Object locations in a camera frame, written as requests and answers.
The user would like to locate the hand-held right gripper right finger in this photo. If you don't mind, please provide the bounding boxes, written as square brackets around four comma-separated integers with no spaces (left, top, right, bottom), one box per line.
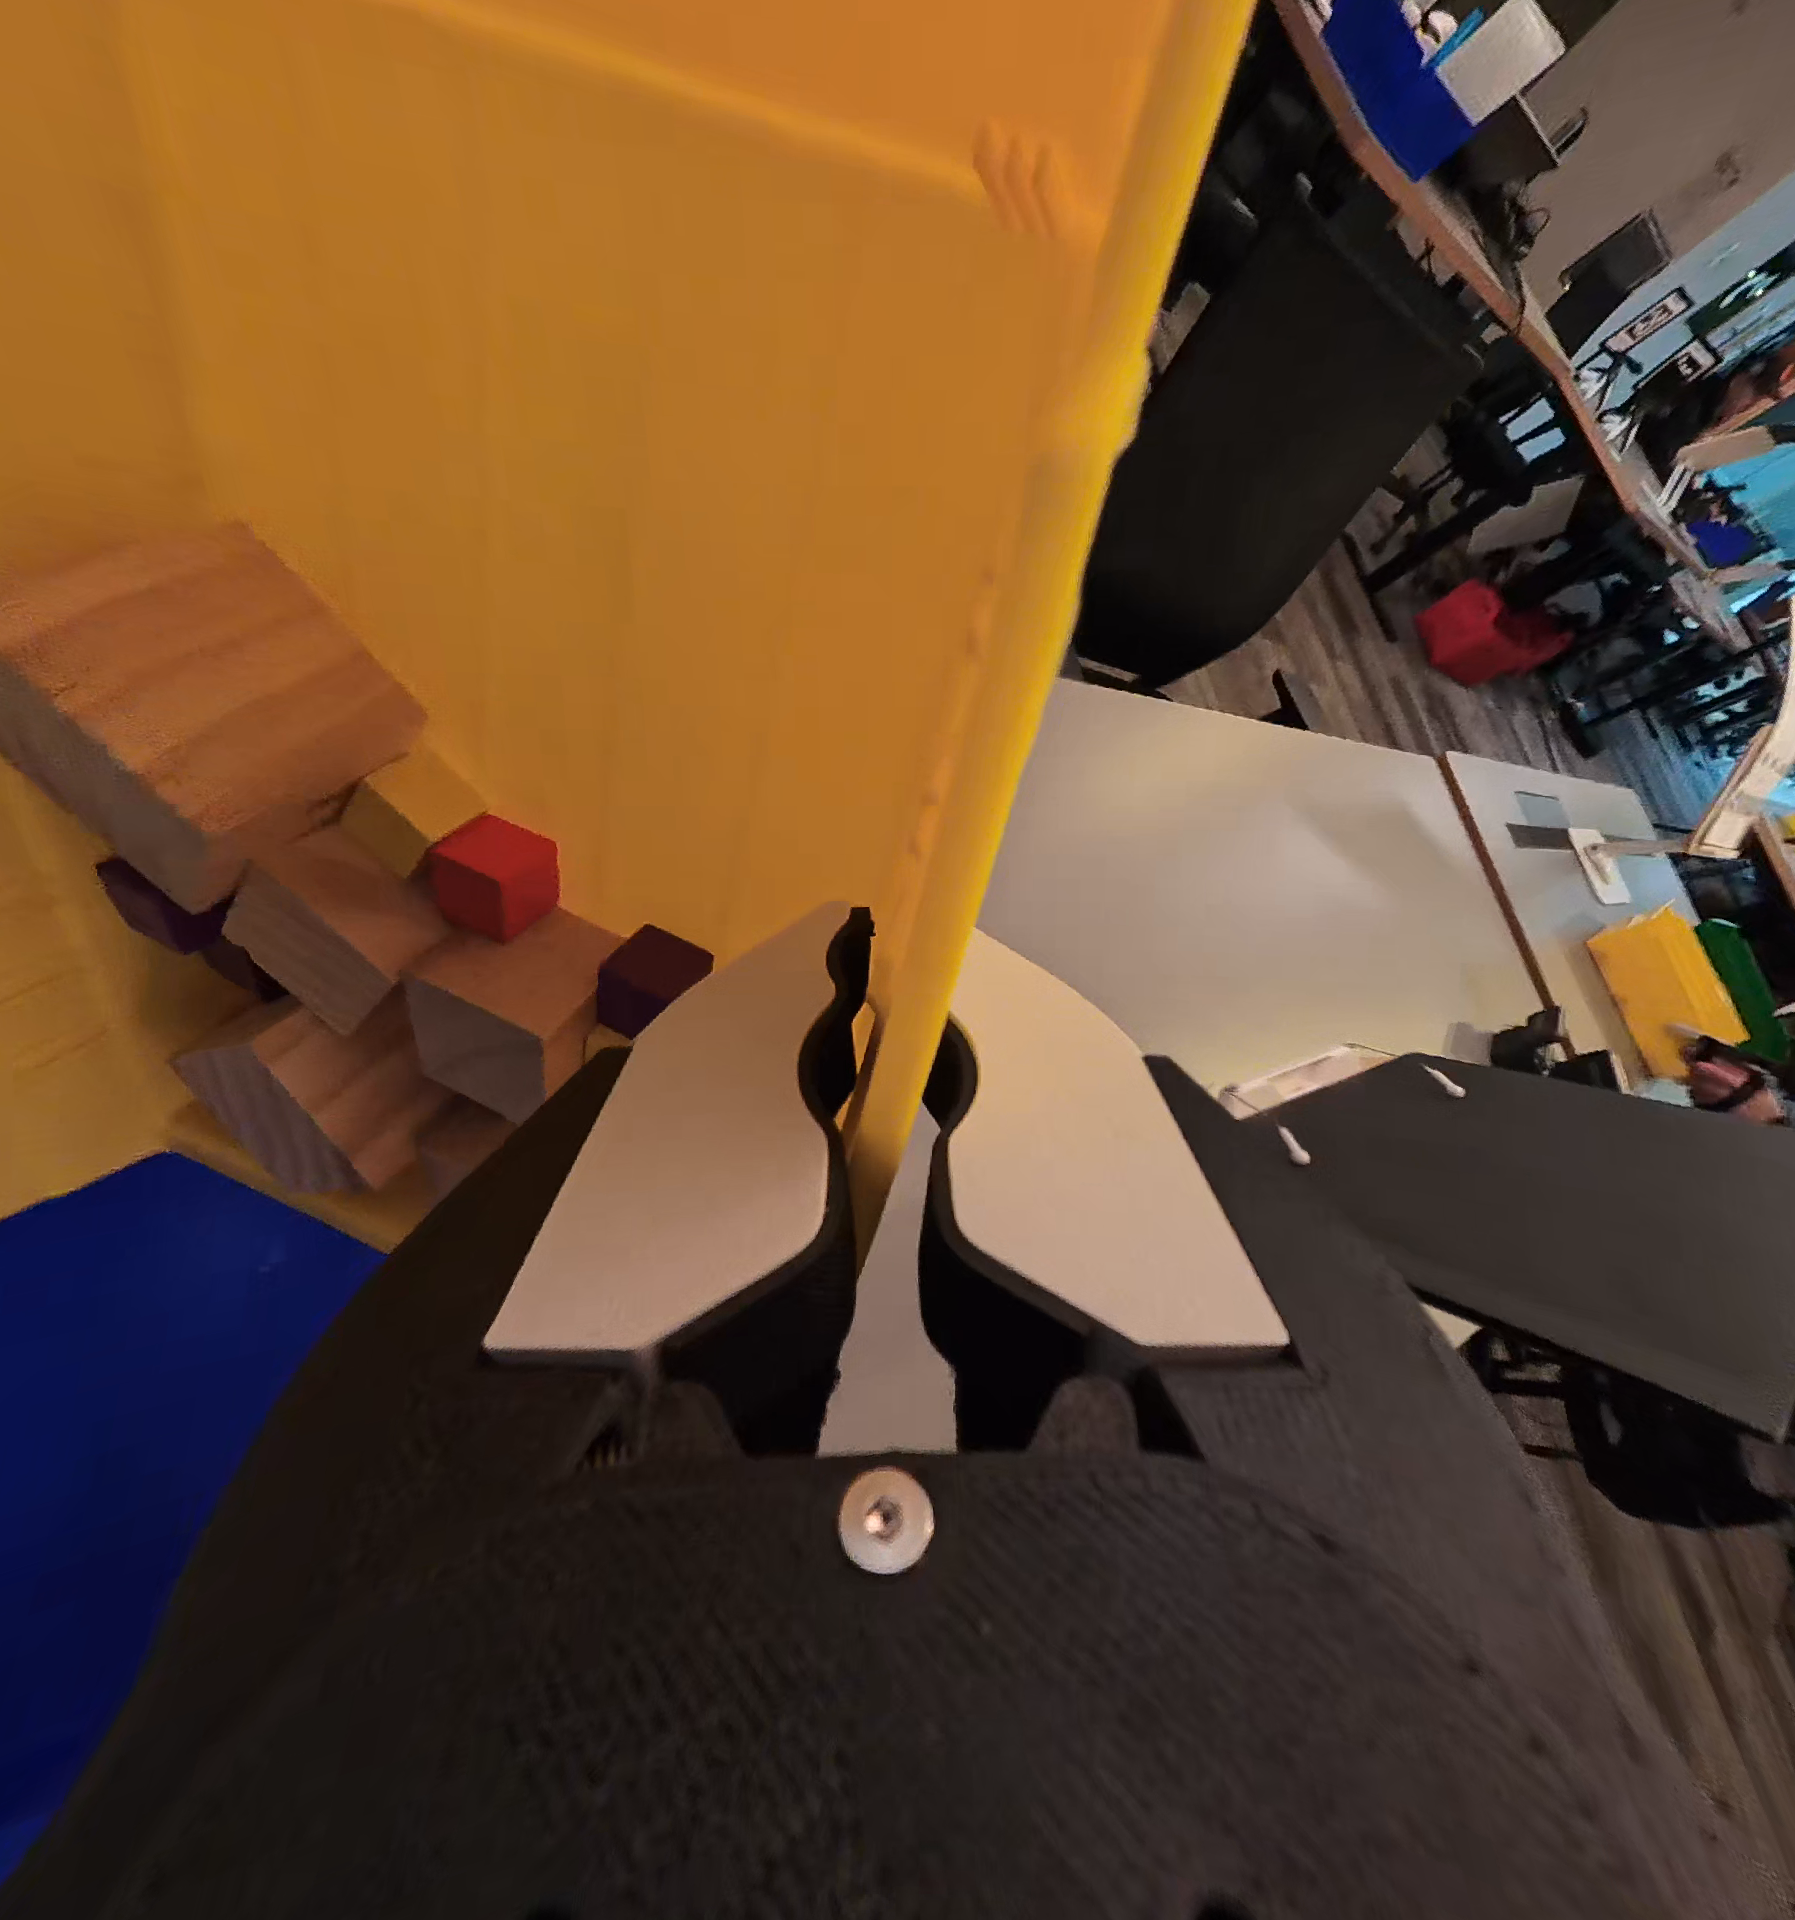
[915,928,1295,1457]

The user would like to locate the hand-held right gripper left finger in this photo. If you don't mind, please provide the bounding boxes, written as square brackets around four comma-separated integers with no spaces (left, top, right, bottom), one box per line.
[479,899,879,1457]

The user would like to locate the blue plastic box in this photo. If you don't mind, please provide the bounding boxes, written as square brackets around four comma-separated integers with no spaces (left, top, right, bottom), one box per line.
[1325,0,1480,184]
[0,1151,387,1907]

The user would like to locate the pile of wooden cubes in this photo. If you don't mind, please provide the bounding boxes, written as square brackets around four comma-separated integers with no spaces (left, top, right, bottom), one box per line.
[0,521,716,1192]

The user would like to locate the yellow plastic box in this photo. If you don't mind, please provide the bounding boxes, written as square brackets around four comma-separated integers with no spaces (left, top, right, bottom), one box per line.
[0,0,1259,1254]

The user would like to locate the white table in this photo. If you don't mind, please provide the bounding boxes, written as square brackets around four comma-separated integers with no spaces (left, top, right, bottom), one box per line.
[976,679,1556,1113]
[1439,750,1791,1083]

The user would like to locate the black device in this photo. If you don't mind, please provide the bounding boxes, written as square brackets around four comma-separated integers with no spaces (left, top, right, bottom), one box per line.
[1484,1007,1621,1092]

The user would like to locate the printed instruction sheet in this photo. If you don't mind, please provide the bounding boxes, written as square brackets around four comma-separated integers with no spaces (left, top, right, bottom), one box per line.
[1259,1048,1795,1442]

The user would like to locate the small white stand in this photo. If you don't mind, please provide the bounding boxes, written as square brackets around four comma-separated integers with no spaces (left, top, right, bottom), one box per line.
[1503,797,1694,910]

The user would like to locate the yellow bin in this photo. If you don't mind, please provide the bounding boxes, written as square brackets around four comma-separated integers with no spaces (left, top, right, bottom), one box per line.
[1585,904,1749,1083]

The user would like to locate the green bin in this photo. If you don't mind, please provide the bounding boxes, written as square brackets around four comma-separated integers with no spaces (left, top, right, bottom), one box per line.
[1691,916,1795,1057]

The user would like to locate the red container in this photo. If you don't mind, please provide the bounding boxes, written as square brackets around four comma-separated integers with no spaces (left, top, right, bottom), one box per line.
[1412,580,1578,689]

